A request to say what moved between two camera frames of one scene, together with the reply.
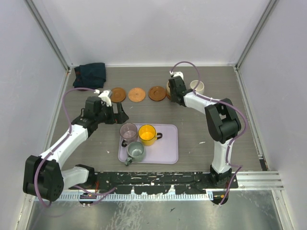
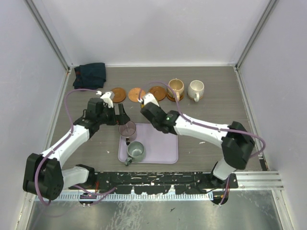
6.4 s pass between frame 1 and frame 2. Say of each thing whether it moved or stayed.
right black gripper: moved
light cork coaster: stayed
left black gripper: stayed
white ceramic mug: stayed
